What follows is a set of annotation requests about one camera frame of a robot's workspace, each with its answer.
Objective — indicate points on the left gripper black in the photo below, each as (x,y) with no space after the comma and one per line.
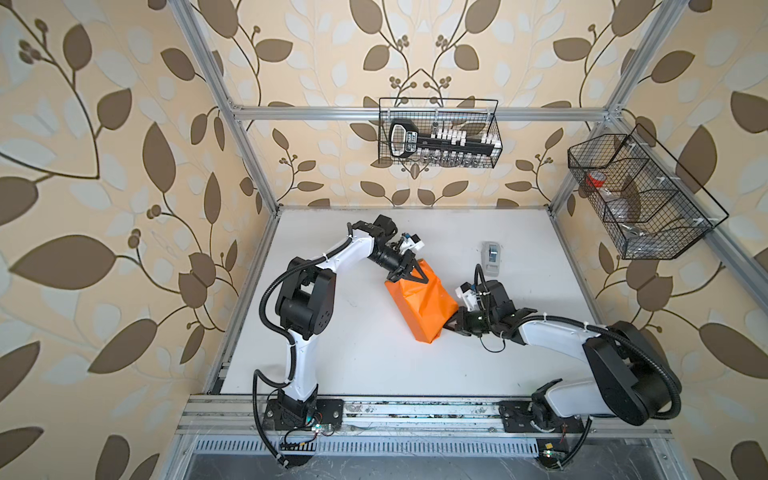
(407,257)

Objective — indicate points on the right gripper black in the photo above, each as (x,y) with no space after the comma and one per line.
(461,321)

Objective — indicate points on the orange wrapping paper sheet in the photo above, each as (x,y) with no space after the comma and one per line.
(426,308)

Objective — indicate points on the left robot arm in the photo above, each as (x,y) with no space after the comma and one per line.
(298,305)

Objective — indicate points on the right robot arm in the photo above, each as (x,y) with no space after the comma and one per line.
(628,380)

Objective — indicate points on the white tape dispenser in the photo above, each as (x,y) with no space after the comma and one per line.
(491,258)

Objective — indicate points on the black tool set in basket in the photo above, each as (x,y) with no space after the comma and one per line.
(404,139)

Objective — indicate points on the red capped item in basket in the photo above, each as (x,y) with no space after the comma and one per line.
(595,180)

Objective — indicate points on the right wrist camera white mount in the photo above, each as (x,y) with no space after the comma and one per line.
(466,292)

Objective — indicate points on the black wire basket centre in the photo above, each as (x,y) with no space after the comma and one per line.
(475,116)

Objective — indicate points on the black wire basket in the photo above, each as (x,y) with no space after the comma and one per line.
(652,205)
(475,116)

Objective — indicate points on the black wire basket right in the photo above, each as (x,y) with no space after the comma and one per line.
(652,205)

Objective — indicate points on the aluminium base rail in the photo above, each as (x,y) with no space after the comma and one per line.
(395,426)

